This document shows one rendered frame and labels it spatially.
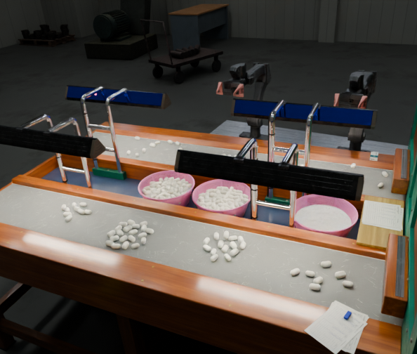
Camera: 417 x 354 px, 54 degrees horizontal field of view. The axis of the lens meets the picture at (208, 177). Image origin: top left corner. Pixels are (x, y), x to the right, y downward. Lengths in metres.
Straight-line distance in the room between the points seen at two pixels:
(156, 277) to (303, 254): 0.53
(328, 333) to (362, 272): 0.32
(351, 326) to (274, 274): 0.31
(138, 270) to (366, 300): 0.75
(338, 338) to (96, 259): 0.85
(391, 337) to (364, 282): 0.24
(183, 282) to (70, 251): 0.47
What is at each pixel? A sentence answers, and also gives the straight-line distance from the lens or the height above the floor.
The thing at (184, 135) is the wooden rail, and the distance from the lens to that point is 2.41.
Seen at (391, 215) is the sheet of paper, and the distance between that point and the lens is 1.73.
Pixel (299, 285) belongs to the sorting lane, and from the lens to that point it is 1.42.
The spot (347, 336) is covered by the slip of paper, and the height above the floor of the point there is 0.77.
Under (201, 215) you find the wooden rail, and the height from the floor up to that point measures 0.77.
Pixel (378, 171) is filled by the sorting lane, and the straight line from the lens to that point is 2.11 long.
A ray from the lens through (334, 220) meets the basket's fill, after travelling 1.73.
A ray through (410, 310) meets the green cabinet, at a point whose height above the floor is 0.87.
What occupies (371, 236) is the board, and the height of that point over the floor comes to 0.78.
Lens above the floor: 1.72
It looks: 29 degrees down
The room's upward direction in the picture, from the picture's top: 4 degrees counter-clockwise
